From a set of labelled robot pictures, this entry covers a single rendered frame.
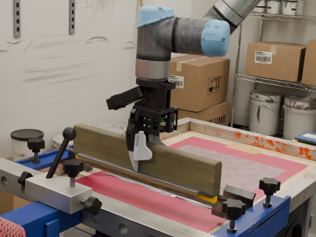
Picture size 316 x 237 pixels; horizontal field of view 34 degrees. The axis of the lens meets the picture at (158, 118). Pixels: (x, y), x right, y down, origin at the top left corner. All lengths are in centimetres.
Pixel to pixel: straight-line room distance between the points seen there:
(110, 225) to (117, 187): 33
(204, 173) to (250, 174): 40
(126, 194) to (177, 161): 21
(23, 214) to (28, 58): 263
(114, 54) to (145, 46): 306
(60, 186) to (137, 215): 15
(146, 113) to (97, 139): 19
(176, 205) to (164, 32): 41
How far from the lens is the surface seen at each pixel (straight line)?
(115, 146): 122
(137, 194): 128
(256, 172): 150
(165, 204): 123
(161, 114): 110
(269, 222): 113
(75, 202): 97
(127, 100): 116
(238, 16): 119
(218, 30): 107
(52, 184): 101
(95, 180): 136
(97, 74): 403
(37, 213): 98
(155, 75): 110
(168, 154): 113
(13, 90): 351
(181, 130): 180
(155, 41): 109
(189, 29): 107
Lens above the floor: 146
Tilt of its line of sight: 15 degrees down
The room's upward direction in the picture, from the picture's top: 3 degrees clockwise
